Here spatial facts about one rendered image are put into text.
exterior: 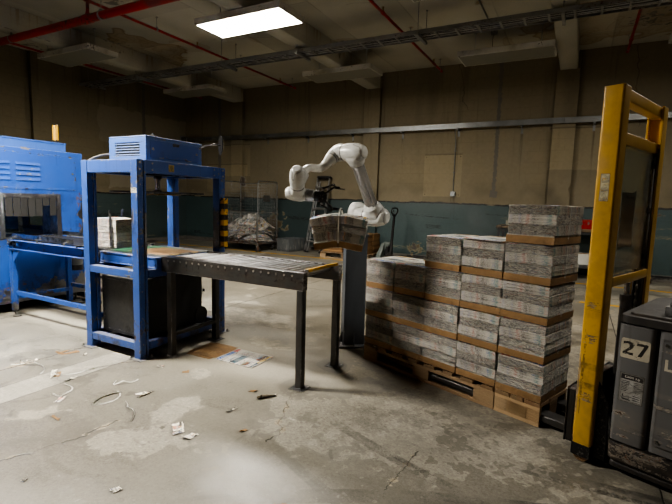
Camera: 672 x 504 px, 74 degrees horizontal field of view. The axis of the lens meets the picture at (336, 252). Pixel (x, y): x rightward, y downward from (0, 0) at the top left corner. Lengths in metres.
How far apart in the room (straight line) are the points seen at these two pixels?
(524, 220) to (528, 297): 0.45
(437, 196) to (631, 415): 8.06
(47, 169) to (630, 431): 5.69
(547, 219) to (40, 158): 5.09
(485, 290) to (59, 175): 4.80
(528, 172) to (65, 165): 7.95
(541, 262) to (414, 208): 7.69
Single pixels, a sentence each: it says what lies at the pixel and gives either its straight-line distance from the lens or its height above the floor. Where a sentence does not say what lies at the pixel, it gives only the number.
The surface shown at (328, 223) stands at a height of 1.12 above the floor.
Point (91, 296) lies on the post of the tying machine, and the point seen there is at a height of 0.43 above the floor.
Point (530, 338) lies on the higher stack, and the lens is 2.91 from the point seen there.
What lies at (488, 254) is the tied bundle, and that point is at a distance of 2.97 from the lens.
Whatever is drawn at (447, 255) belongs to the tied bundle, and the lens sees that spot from 3.13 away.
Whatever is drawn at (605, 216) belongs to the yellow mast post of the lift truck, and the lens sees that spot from 2.49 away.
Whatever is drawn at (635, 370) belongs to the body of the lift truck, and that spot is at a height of 0.53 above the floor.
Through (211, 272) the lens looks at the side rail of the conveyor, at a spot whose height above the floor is 0.73.
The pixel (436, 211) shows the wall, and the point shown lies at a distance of 10.20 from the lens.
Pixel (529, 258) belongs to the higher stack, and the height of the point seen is 0.98.
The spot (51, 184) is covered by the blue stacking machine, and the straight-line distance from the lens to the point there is 6.01.
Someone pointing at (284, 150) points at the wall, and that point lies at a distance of 12.04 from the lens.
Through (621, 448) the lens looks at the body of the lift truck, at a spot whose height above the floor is 0.14.
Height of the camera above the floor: 1.28
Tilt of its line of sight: 6 degrees down
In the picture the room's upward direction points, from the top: 2 degrees clockwise
